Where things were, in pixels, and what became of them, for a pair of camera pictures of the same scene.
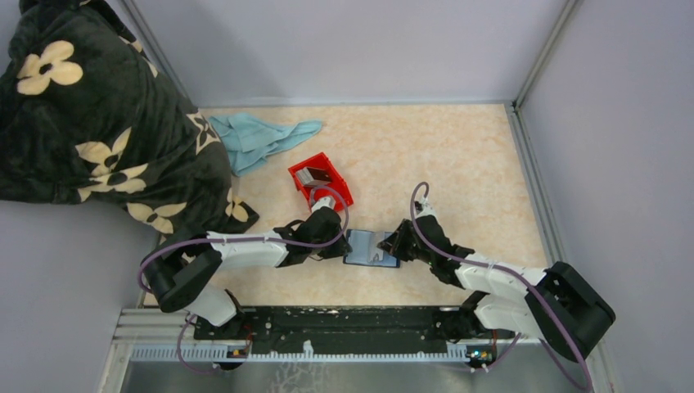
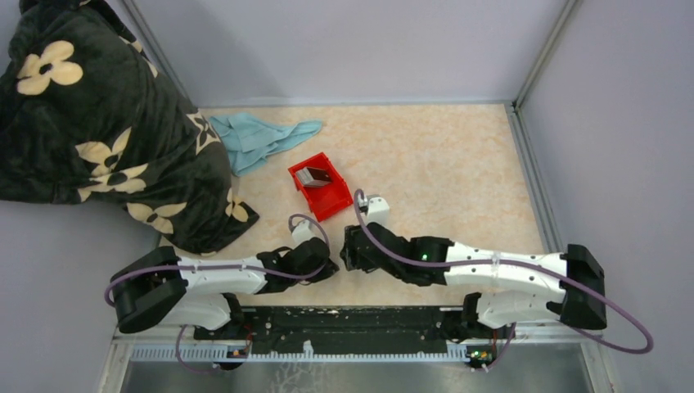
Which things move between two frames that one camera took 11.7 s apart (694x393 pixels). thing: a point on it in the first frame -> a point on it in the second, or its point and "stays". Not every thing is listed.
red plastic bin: x=336 y=188 stays
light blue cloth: x=249 y=142 stays
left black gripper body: x=332 y=250 -> x=326 y=272
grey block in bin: x=313 y=176 stays
